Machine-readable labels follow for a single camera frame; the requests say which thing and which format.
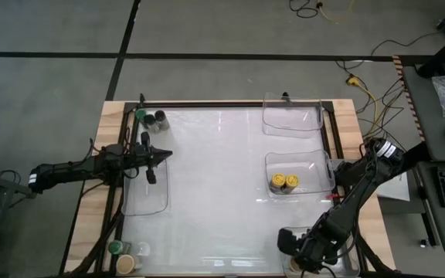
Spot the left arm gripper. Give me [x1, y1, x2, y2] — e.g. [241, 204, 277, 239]
[127, 131, 174, 185]

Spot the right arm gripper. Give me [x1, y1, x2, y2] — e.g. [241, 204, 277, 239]
[277, 226, 326, 271]

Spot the black lid spice jar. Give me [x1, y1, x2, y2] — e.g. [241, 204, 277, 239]
[154, 109, 171, 131]
[143, 114, 160, 134]

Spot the yellow lid spice jar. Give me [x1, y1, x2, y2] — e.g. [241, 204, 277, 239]
[268, 172, 287, 194]
[282, 173, 301, 194]

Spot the clear plastic bin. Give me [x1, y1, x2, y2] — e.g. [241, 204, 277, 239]
[264, 149, 336, 198]
[278, 225, 361, 278]
[261, 91, 325, 139]
[121, 158, 170, 217]

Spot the clear round plastic lid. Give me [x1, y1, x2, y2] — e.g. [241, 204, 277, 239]
[132, 241, 151, 259]

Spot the white paper sheet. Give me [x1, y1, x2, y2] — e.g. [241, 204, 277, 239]
[375, 171, 412, 202]

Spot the grey desk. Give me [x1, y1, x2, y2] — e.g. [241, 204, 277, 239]
[394, 55, 445, 256]

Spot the black stand pole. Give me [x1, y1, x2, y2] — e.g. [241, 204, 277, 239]
[416, 22, 445, 79]

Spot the black metal table frame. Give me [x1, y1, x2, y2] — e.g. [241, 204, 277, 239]
[73, 99, 396, 278]

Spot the yellow plug power cable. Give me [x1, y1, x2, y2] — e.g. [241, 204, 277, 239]
[345, 75, 380, 134]

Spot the black cable bundle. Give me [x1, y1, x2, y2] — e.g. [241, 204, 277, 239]
[334, 57, 407, 142]

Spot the black looped floor cable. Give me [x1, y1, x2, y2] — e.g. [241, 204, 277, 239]
[288, 0, 321, 19]

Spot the thin yellow floor cable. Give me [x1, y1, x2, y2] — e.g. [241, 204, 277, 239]
[318, 0, 357, 23]

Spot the long black floor cable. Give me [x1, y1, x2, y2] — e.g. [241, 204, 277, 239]
[369, 30, 442, 57]

